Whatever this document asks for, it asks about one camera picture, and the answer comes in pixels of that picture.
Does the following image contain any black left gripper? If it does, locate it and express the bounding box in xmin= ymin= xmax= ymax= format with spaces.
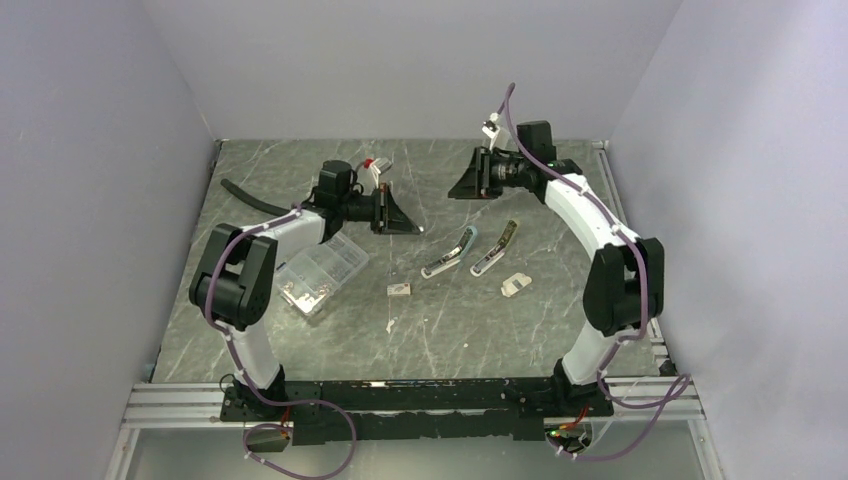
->
xmin=340 ymin=184 xmax=421 ymax=236

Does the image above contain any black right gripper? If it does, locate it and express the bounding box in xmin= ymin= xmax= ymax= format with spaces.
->
xmin=447 ymin=147 xmax=529 ymax=200

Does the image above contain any white staple box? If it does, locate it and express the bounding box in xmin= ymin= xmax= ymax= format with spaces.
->
xmin=386 ymin=282 xmax=412 ymax=298

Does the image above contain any white staple box tray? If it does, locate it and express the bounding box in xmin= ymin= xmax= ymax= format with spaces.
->
xmin=501 ymin=272 xmax=532 ymax=298

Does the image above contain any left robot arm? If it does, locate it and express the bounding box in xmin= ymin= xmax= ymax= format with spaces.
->
xmin=188 ymin=157 xmax=423 ymax=420

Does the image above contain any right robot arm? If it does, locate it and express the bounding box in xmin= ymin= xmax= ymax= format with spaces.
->
xmin=448 ymin=113 xmax=664 ymax=415

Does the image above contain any clear plastic screw organizer box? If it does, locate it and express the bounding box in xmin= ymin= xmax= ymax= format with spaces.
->
xmin=275 ymin=233 xmax=370 ymax=317

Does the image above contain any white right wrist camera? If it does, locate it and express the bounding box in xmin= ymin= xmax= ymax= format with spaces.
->
xmin=481 ymin=112 xmax=511 ymax=150

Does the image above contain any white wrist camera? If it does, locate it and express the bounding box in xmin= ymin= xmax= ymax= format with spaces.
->
xmin=481 ymin=112 xmax=511 ymax=150
xmin=363 ymin=157 xmax=393 ymax=188

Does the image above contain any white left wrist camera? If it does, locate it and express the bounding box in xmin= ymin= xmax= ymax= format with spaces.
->
xmin=363 ymin=157 xmax=393 ymax=188

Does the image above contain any black corrugated hose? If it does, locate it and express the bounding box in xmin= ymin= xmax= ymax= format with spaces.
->
xmin=219 ymin=178 xmax=293 ymax=219

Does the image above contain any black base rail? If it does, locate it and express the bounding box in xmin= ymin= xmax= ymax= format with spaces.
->
xmin=224 ymin=377 xmax=613 ymax=446

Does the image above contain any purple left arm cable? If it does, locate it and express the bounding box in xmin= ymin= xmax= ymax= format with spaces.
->
xmin=201 ymin=158 xmax=359 ymax=480

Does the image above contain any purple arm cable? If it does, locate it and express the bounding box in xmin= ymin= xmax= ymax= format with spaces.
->
xmin=500 ymin=82 xmax=692 ymax=463
xmin=201 ymin=158 xmax=359 ymax=480

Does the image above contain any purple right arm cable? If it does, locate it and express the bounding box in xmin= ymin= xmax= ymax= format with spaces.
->
xmin=500 ymin=82 xmax=692 ymax=463

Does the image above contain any aluminium frame profile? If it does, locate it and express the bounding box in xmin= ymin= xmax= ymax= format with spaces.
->
xmin=121 ymin=382 xmax=706 ymax=429

